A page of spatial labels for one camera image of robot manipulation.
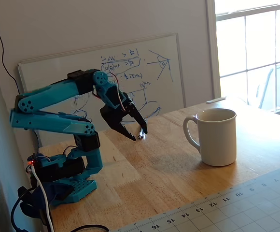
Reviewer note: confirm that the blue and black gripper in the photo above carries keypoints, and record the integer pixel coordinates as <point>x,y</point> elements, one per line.
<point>114,118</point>

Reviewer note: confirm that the dark ballpoint pen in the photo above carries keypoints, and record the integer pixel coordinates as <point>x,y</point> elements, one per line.
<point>140,135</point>

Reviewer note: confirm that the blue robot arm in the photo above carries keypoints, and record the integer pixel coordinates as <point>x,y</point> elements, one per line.
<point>53,94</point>

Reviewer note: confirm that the white ceramic mug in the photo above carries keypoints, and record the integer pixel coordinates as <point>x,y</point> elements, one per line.
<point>217,140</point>

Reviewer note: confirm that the whiteboard with blue writing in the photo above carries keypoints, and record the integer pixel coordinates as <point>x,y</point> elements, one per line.
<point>58,70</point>

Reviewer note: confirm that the small white flat strip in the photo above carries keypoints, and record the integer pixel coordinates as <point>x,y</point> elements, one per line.
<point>216,100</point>

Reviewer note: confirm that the dark blue table clamp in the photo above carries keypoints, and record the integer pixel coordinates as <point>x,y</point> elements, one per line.
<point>55,191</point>

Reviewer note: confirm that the grey gridded cutting mat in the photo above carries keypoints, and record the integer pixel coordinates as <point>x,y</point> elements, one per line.
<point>239,212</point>

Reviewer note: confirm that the window with white frame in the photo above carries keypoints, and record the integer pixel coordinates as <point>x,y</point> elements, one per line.
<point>251,48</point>

